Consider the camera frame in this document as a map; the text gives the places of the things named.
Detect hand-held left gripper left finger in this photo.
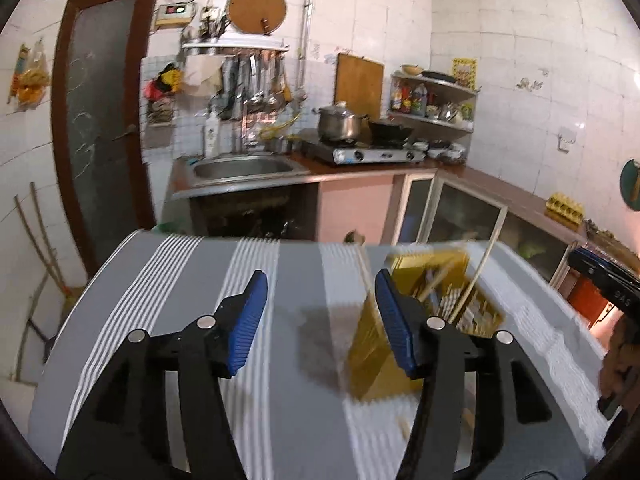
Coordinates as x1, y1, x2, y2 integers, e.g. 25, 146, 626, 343
55, 269, 269, 480

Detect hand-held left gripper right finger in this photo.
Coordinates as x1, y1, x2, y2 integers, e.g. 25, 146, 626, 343
374, 267, 589, 480

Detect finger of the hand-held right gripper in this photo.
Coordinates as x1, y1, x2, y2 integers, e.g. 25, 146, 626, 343
570, 247, 627, 267
567, 258, 640, 292

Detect yellow perforated utensil holder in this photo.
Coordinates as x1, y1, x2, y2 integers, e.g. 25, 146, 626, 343
346, 250, 507, 402

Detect wooden chopstick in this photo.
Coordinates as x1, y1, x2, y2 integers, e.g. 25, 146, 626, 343
419, 260, 459, 304
447, 241, 496, 322

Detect row of hanging kitchen utensils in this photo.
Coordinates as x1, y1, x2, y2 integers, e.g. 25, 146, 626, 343
219, 52, 294, 121

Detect person's right hand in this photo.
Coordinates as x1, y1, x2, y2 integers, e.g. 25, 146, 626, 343
599, 312, 634, 408

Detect red cabinet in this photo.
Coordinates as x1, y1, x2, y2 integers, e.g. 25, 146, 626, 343
567, 272, 618, 332

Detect yellow egg carton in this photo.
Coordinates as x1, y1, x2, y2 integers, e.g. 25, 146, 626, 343
543, 192, 586, 224

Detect green round board with peeler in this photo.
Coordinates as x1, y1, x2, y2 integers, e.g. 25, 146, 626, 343
619, 158, 640, 209

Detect grey striped tablecloth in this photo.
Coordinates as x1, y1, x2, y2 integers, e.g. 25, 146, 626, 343
27, 230, 622, 480

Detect kitchen counter cabinets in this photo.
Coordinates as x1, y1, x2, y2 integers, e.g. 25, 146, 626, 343
172, 167, 587, 282

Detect steel sink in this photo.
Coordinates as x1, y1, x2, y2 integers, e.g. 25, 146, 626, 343
172, 153, 311, 197

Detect gas stove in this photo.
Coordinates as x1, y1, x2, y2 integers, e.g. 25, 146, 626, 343
299, 132, 427, 165

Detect cluster of bowls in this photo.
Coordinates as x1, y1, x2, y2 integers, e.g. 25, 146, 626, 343
413, 140, 469, 165

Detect small steel pot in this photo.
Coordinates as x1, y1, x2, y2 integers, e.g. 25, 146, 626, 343
262, 134, 296, 155

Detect white soap bottle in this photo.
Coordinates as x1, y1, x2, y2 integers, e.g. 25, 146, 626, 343
202, 107, 222, 159

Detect black wok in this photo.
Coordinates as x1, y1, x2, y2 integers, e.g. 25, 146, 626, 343
367, 118, 416, 144

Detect corner shelf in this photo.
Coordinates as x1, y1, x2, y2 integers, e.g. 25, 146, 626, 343
388, 70, 479, 134

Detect wooden sticks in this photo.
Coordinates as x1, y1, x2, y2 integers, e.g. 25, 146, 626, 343
12, 182, 71, 387

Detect steel pot with lid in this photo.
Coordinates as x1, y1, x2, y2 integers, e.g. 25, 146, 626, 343
312, 101, 370, 142

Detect row of condiment bottles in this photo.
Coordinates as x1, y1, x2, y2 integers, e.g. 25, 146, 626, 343
391, 79, 474, 124

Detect brown frosted glass door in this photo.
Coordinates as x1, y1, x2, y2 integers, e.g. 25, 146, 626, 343
50, 0, 164, 281

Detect wooden cutting board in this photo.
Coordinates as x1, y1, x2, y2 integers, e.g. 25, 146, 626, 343
333, 52, 386, 121

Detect colourful hanging bags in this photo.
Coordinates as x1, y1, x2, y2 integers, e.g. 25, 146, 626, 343
143, 62, 184, 126

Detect white hanging cloth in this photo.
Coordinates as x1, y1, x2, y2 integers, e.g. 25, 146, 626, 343
182, 54, 224, 96

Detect round wooden lid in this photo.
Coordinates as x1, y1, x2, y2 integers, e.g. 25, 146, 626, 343
227, 0, 289, 36

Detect yellow wall poster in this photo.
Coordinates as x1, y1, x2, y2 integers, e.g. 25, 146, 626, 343
451, 57, 479, 92

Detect metal wall rack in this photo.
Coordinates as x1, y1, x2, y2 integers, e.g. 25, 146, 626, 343
180, 32, 291, 56

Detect vertical wall pipe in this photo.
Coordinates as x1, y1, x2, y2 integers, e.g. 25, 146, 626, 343
299, 0, 319, 92

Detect wall electric box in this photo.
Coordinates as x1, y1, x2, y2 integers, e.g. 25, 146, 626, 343
153, 2, 196, 29

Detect plastic bag on wall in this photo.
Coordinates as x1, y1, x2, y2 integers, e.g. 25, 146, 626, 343
8, 39, 54, 111

